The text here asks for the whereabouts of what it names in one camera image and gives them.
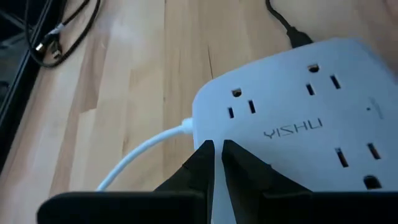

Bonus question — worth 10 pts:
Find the coiled black cable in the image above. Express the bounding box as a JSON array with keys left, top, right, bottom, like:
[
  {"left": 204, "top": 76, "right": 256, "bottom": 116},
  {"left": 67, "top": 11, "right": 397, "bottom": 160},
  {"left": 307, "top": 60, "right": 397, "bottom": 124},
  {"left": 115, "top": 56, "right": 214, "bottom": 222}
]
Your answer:
[{"left": 24, "top": 0, "right": 103, "bottom": 68}]

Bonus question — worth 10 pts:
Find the white multi-outlet USB charger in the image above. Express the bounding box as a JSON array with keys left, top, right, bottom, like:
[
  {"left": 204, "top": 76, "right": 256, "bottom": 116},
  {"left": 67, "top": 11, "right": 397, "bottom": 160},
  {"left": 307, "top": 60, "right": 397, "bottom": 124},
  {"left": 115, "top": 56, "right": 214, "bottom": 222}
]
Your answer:
[{"left": 192, "top": 37, "right": 398, "bottom": 224}]

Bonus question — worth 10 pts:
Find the white charger power cord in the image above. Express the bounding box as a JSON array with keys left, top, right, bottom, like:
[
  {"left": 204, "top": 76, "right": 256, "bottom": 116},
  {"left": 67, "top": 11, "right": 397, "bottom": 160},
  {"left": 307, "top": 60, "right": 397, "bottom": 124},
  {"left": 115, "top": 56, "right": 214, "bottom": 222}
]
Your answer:
[{"left": 95, "top": 117, "right": 194, "bottom": 192}]

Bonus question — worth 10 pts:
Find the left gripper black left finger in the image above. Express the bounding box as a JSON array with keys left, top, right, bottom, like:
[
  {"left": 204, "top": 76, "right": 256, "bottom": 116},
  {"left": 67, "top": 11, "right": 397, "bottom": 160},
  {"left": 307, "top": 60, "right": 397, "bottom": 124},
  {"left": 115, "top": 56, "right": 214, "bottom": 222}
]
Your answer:
[{"left": 36, "top": 139, "right": 216, "bottom": 224}]

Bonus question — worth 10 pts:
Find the black USB cable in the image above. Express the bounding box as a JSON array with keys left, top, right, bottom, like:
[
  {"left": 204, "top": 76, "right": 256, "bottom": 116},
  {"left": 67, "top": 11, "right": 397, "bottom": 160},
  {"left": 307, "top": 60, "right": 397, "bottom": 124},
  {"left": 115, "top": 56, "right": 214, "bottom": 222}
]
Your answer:
[{"left": 265, "top": 0, "right": 314, "bottom": 50}]

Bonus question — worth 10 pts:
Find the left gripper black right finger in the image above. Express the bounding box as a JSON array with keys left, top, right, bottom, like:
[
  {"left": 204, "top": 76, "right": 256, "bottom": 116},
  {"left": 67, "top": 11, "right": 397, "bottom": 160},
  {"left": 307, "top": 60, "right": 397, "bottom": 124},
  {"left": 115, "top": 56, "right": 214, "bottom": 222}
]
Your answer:
[{"left": 221, "top": 139, "right": 398, "bottom": 224}]

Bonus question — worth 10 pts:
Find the black aluminium table frame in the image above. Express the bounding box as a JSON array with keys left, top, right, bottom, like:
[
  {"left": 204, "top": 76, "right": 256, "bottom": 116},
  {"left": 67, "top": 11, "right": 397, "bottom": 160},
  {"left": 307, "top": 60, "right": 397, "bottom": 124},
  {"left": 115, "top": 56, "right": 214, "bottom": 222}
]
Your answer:
[{"left": 0, "top": 0, "right": 54, "bottom": 174}]

